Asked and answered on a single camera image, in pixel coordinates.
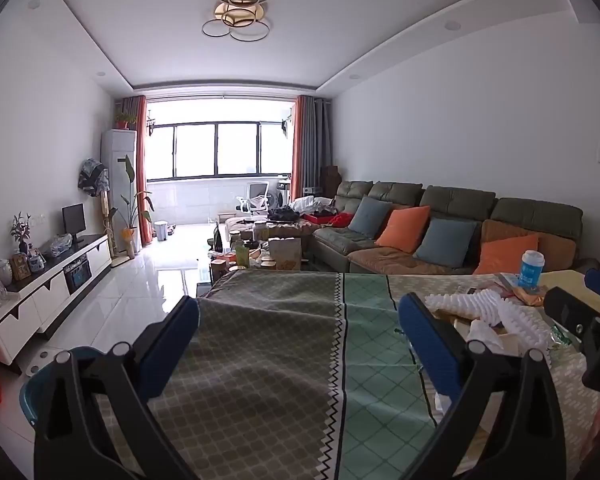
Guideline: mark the white foam packing sheet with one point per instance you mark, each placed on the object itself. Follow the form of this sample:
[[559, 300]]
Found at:
[[465, 305]]

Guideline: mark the blue cup white lid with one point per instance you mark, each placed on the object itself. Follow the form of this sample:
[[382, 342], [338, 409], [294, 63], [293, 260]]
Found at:
[[530, 272]]

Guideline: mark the white office chair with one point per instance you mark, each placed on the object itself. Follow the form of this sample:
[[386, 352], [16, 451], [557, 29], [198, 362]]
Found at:
[[255, 195]]

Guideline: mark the white TV cabinet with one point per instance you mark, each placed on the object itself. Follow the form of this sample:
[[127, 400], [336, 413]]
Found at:
[[45, 295]]

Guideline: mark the cluttered coffee table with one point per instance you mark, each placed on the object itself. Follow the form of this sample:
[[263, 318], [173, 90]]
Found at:
[[220, 272]]

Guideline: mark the patterned tablecloth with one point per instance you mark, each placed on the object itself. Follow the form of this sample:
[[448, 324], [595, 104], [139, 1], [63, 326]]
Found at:
[[280, 360]]

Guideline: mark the wooden picture frame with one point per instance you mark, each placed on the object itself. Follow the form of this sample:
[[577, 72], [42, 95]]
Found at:
[[20, 267]]

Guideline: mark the teal trash bin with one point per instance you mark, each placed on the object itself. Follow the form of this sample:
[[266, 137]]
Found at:
[[30, 400]]

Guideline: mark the kraft paper bag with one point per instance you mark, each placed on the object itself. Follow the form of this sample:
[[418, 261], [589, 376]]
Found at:
[[285, 255]]

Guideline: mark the orange cushion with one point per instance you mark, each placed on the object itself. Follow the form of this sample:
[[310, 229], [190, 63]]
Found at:
[[402, 230], [502, 257]]

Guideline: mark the white ceramic jar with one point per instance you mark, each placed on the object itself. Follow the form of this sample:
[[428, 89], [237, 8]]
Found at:
[[2, 272]]

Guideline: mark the blue grey cushion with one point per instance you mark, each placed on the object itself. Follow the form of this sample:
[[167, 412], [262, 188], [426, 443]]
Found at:
[[370, 217], [445, 242]]

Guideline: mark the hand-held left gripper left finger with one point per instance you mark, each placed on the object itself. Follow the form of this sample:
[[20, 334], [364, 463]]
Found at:
[[172, 345]]

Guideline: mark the dark wooden cabinet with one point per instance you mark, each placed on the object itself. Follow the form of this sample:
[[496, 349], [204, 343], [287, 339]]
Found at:
[[330, 180]]

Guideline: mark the grey curtain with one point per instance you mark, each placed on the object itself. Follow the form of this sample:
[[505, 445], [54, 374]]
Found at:
[[128, 105], [320, 145]]

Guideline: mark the small white pedal bin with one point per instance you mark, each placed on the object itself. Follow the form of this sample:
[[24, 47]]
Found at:
[[160, 232]]

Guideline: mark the blue white porcelain jar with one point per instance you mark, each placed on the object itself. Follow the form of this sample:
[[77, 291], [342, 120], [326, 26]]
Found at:
[[36, 261]]

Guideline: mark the small potted plant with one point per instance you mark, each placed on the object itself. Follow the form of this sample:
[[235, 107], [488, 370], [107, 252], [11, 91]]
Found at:
[[122, 121]]

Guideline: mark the gold foil snack wrapper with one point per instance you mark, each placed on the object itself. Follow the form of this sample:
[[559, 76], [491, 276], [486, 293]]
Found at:
[[527, 299]]

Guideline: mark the white plastic bags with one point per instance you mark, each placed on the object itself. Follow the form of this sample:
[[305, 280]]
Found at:
[[310, 205]]

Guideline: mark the small tree blue vase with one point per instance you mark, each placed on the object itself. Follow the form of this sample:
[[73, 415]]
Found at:
[[22, 246]]

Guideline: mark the covered standing fan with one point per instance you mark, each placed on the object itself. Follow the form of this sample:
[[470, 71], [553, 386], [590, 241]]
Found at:
[[92, 177]]

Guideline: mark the red cloth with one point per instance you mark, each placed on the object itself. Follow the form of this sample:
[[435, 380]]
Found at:
[[337, 220]]

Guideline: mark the white floor air conditioner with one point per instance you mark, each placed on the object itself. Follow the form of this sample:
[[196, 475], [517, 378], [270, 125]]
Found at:
[[117, 170]]

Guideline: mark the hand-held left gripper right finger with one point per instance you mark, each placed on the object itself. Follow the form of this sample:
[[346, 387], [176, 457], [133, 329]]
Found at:
[[427, 347]]

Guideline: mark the black monitor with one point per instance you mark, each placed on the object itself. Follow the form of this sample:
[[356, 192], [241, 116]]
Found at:
[[73, 220]]

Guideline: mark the light wooden stand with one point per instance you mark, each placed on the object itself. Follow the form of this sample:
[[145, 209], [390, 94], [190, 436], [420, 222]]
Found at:
[[111, 225]]

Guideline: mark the brown back cushion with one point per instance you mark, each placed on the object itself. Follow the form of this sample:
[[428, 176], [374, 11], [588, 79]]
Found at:
[[555, 242]]

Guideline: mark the green white snack wrapper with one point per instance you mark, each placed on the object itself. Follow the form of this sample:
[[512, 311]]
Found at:
[[560, 337]]

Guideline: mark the brown seat cover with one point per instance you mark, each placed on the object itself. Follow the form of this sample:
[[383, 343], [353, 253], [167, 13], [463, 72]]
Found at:
[[390, 259]]

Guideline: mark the blue white plastic bag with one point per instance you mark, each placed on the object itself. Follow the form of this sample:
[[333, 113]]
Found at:
[[60, 246]]

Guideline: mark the green sofa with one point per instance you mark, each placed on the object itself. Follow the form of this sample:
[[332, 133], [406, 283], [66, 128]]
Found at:
[[460, 200]]

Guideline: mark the red edged clear packet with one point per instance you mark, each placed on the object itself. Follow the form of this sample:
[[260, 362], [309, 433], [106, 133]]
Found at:
[[507, 284]]

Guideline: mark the white tissue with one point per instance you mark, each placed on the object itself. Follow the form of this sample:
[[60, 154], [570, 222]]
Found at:
[[485, 335]]

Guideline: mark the orange curtain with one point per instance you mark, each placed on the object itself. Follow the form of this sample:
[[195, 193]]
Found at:
[[141, 160], [298, 150]]

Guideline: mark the large window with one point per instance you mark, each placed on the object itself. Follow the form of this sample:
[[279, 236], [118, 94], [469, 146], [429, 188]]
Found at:
[[195, 150]]

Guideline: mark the black clothes pile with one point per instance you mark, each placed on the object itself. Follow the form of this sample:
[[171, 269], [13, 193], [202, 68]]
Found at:
[[282, 214]]

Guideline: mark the tall leafy potted plant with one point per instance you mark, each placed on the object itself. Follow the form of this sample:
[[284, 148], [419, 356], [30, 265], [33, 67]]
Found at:
[[128, 237]]

